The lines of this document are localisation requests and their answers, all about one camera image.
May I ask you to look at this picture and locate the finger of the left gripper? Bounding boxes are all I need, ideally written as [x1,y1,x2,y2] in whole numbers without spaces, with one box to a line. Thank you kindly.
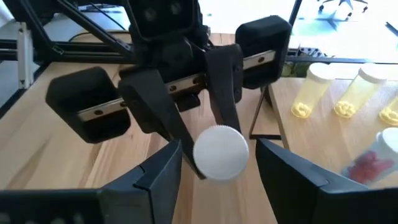
[118,70,206,180]
[205,44,244,134]

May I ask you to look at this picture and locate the blue bottle with red pills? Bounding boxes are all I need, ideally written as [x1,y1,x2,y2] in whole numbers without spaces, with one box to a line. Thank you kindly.
[341,127,398,185]

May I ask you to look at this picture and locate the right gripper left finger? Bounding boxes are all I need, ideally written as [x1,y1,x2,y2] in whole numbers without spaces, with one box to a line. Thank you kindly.
[0,139,183,224]

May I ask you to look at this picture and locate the wooden shelf black metal legs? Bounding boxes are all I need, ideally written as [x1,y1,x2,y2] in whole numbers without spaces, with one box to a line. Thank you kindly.
[248,62,398,190]

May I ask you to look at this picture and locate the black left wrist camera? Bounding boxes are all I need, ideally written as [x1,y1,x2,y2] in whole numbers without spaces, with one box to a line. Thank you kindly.
[127,0,202,41]

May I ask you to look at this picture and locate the pale yellow medicine bottle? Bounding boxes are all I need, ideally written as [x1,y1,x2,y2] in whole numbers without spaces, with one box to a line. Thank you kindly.
[334,63,389,119]
[291,62,336,119]
[378,96,398,127]

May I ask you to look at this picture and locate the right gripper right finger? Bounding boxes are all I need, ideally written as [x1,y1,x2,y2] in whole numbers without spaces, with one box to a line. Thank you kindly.
[255,138,398,224]

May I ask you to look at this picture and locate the silver aluminium post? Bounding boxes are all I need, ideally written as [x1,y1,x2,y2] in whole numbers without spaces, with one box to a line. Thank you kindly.
[17,27,34,90]

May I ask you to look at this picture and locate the black office chair base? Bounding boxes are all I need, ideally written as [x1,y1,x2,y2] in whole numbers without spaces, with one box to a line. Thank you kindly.
[317,0,369,16]

